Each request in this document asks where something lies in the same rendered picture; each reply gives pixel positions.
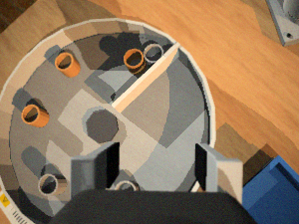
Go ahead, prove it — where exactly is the blue open-top crate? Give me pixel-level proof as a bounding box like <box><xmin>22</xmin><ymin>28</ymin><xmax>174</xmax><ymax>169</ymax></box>
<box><xmin>242</xmin><ymin>155</ymin><xmax>299</xmax><ymax>224</ymax></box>

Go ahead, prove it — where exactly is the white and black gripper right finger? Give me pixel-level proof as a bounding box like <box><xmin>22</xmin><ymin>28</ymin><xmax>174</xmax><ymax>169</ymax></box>
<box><xmin>194</xmin><ymin>143</ymin><xmax>243</xmax><ymax>205</ymax></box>

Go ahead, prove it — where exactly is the grey metal ring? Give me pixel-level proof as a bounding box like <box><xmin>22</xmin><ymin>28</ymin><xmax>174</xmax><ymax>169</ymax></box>
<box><xmin>144</xmin><ymin>44</ymin><xmax>164</xmax><ymax>68</ymax></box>
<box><xmin>38</xmin><ymin>174</ymin><xmax>67</xmax><ymax>196</ymax></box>
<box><xmin>115</xmin><ymin>180</ymin><xmax>140</xmax><ymax>190</ymax></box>

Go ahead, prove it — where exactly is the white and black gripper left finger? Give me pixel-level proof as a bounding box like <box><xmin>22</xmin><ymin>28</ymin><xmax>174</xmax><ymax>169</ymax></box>
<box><xmin>70</xmin><ymin>141</ymin><xmax>120</xmax><ymax>200</ymax></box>

